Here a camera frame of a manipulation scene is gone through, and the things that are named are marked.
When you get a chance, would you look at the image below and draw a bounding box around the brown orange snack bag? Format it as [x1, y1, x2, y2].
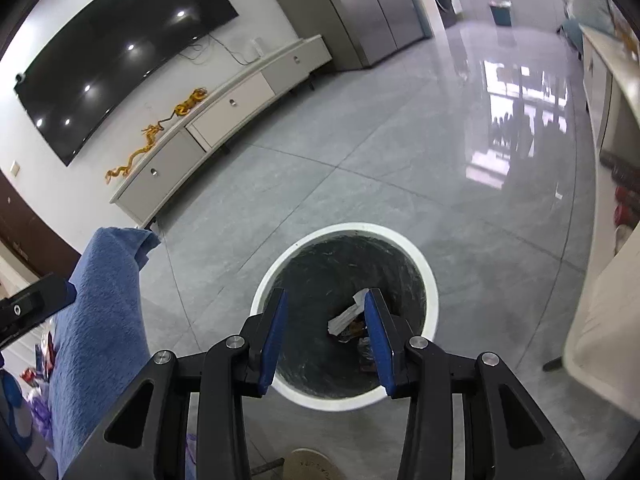
[337, 318, 369, 347]

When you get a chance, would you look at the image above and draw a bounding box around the white tissue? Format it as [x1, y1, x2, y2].
[328, 288, 369, 336]

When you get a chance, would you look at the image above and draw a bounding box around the white round trash bin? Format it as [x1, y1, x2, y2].
[250, 222, 439, 412]

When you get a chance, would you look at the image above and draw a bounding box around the blue gloved left hand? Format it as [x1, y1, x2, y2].
[1, 370, 34, 454]

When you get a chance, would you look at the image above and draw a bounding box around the dark brown entrance door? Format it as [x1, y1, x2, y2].
[0, 174, 80, 278]

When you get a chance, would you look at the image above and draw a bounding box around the blue fluffy rug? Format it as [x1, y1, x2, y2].
[48, 228, 160, 476]

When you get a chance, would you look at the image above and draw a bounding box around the purple crumpled wrapper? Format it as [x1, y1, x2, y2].
[27, 382, 53, 444]

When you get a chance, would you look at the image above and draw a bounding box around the white tv cabinet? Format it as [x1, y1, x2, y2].
[111, 35, 332, 226]

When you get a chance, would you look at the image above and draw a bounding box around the white sofa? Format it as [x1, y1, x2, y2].
[562, 234, 640, 421]

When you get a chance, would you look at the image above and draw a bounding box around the golden dragon ornament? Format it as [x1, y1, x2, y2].
[104, 122, 165, 184]

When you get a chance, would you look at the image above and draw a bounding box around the small blue waste bin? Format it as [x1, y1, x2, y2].
[489, 0, 512, 27]

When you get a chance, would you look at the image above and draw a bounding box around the grey steel refrigerator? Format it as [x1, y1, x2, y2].
[330, 0, 425, 67]

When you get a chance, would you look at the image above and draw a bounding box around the black wall television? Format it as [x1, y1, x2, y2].
[14, 0, 239, 165]

